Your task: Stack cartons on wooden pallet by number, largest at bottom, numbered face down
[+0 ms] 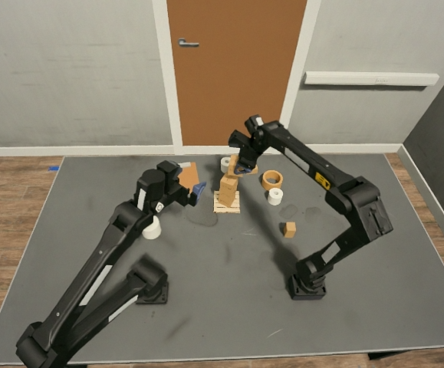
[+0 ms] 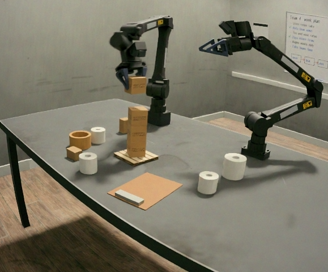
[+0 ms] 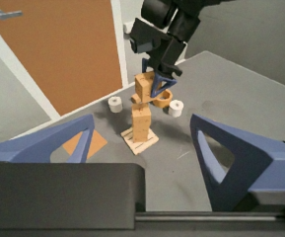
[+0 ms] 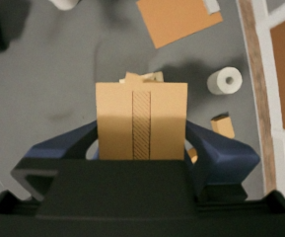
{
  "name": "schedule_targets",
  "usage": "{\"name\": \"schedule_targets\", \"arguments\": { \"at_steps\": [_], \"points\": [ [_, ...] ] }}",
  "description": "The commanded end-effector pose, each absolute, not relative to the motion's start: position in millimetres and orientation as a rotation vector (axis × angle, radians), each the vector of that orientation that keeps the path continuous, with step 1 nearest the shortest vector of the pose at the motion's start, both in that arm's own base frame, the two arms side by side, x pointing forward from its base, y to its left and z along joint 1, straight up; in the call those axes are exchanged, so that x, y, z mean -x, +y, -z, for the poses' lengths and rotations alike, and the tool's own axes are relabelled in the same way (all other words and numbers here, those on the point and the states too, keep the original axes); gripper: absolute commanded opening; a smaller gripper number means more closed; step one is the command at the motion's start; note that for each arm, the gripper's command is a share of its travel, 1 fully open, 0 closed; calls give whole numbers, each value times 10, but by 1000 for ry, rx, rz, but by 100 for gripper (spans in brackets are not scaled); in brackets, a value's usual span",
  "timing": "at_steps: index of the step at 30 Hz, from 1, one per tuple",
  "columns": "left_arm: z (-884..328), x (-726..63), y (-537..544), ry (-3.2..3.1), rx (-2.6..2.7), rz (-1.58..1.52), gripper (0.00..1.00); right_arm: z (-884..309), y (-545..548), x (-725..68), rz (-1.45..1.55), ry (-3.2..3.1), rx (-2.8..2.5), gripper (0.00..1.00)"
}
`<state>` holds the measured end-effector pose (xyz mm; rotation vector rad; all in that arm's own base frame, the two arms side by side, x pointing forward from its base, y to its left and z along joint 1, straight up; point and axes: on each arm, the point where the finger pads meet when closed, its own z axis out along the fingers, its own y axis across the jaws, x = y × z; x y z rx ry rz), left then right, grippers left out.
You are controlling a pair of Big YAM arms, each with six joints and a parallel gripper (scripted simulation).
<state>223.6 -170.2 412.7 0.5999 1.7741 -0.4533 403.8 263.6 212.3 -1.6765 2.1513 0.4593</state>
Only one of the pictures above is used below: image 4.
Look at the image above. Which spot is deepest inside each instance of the tan flat board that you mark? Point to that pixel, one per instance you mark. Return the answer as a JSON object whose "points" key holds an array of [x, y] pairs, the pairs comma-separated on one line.
{"points": [[170, 20]]}

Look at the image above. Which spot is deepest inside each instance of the small square wooden pallet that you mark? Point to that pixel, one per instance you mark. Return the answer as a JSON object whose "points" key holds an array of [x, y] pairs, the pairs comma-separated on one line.
{"points": [[157, 76]]}

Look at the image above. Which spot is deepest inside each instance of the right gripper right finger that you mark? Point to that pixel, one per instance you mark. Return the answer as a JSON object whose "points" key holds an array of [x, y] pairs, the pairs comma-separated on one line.
{"points": [[220, 159]]}

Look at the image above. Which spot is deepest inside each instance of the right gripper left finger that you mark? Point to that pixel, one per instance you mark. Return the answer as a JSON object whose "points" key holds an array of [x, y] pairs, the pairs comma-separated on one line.
{"points": [[69, 145]]}

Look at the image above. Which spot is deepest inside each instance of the tan hollow tube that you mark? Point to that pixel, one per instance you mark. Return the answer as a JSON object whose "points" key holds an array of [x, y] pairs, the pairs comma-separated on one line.
{"points": [[192, 154]]}

